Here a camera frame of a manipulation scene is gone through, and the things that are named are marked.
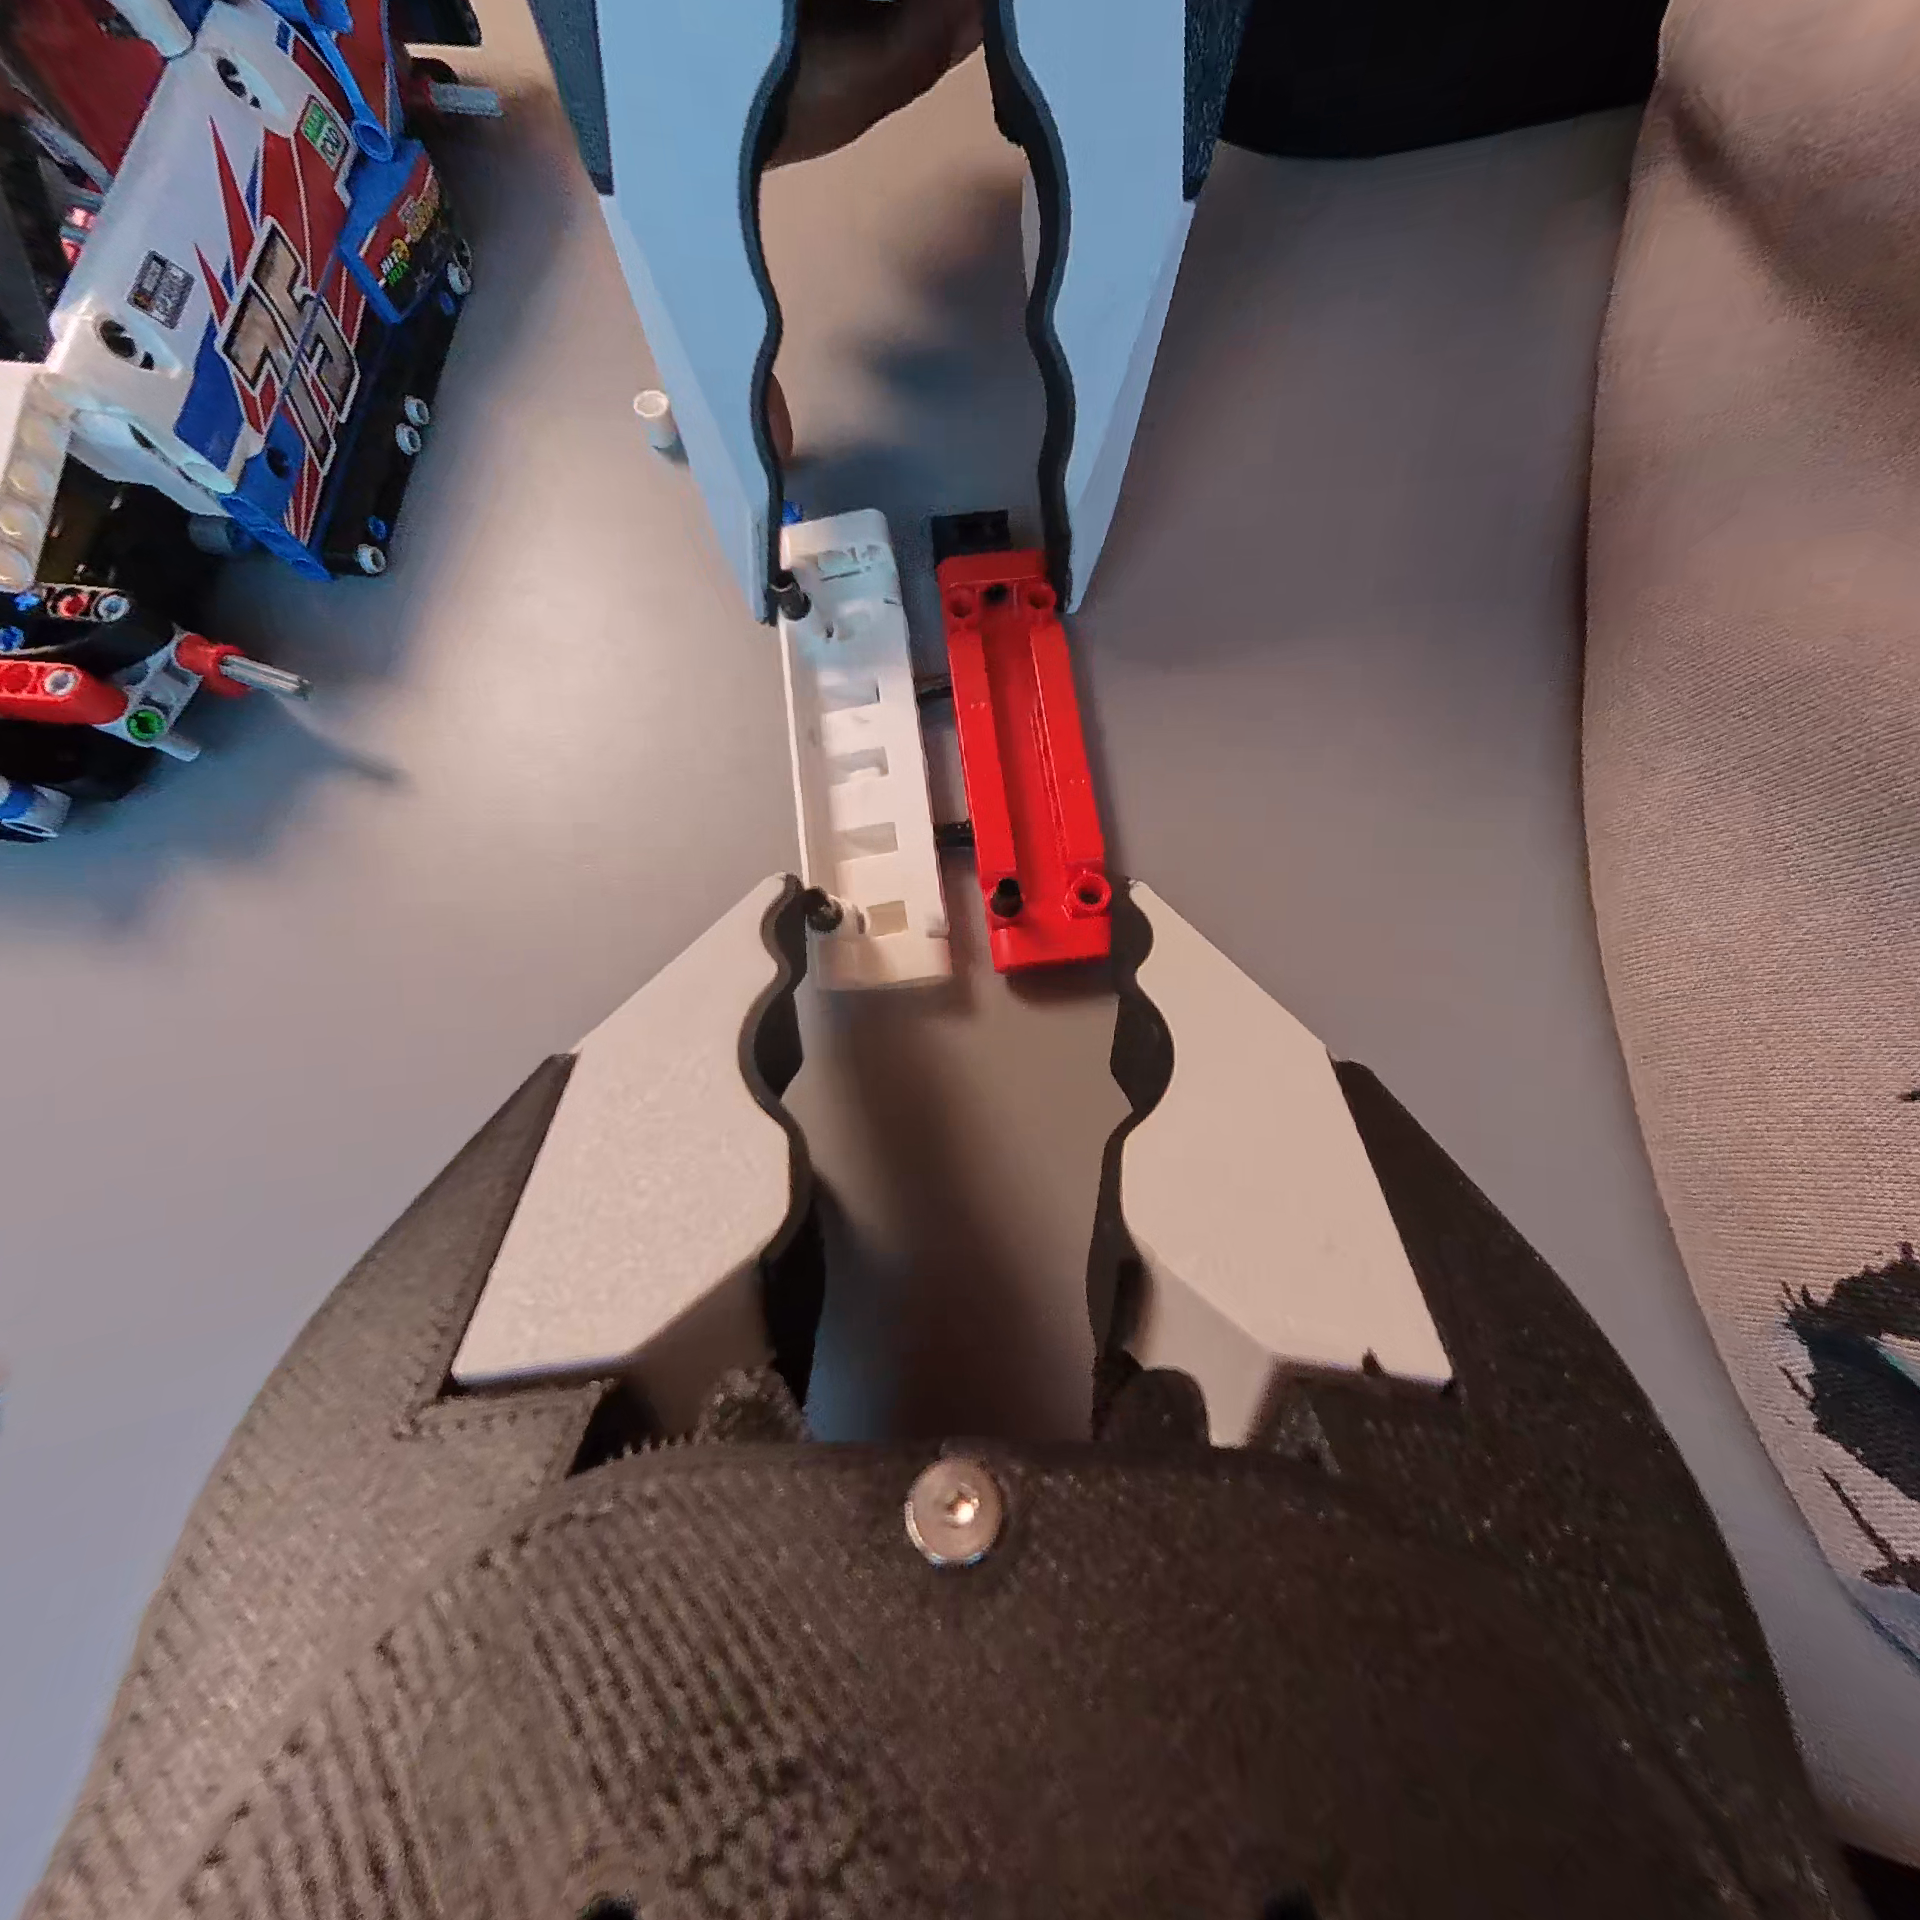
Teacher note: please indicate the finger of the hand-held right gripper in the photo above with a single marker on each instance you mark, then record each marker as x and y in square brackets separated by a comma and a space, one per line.
[675, 182]
[1118, 182]

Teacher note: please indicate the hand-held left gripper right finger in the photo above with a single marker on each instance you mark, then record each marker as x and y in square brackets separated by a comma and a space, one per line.
[1276, 1231]

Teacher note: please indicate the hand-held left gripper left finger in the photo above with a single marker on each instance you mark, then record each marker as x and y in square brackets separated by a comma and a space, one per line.
[646, 1200]

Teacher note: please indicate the small white lego piece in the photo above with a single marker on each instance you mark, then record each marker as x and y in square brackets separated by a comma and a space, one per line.
[655, 424]

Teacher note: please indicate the white red lego assembly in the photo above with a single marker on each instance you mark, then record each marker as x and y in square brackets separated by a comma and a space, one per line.
[931, 750]

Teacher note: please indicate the blue white lego race car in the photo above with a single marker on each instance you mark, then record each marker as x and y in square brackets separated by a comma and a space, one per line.
[225, 300]

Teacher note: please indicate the person's right hand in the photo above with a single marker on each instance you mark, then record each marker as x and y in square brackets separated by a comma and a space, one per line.
[869, 75]

